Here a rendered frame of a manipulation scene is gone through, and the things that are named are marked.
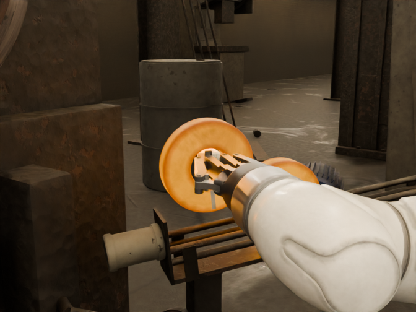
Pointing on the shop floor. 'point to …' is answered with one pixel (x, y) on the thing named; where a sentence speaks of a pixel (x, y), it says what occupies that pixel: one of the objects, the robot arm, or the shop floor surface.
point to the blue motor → (326, 174)
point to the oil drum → (174, 104)
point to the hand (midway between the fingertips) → (208, 156)
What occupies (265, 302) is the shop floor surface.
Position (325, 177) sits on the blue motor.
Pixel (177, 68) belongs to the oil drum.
